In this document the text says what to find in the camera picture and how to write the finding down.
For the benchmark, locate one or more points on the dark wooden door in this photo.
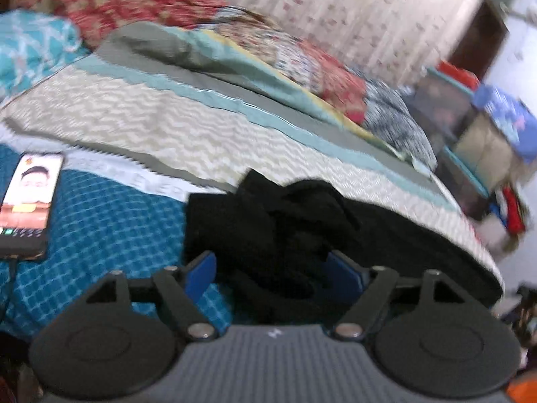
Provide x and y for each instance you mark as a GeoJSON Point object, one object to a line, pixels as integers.
{"type": "Point", "coordinates": [480, 37]}

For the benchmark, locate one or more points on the red cloth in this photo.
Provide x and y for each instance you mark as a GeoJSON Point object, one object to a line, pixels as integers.
{"type": "Point", "coordinates": [512, 212]}

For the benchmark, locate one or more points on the black pants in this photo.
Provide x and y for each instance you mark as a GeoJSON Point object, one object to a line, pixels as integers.
{"type": "Point", "coordinates": [293, 239]}

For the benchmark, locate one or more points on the cluttered storage boxes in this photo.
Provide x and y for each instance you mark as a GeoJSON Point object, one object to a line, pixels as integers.
{"type": "Point", "coordinates": [449, 109]}

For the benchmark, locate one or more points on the blue printed bag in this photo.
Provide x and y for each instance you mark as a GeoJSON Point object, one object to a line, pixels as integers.
{"type": "Point", "coordinates": [505, 113]}

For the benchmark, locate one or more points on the beige floral curtain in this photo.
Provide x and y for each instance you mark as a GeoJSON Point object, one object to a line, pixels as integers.
{"type": "Point", "coordinates": [360, 8]}

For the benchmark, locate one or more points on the teal white patterned pillow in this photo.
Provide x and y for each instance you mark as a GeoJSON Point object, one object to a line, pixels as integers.
{"type": "Point", "coordinates": [33, 50]}

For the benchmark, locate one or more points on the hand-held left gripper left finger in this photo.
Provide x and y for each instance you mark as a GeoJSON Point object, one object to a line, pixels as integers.
{"type": "Point", "coordinates": [201, 272]}

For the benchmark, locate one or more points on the zigzag patterned teal bedspread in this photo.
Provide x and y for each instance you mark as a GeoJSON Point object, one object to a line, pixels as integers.
{"type": "Point", "coordinates": [126, 117]}

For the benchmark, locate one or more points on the smartphone with lit screen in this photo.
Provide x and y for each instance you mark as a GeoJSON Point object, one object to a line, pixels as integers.
{"type": "Point", "coordinates": [29, 205]}

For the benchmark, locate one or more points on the patchwork floral quilt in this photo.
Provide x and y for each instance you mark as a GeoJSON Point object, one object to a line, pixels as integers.
{"type": "Point", "coordinates": [327, 75]}

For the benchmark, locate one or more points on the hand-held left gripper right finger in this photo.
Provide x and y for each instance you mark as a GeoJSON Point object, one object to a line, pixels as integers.
{"type": "Point", "coordinates": [340, 272]}

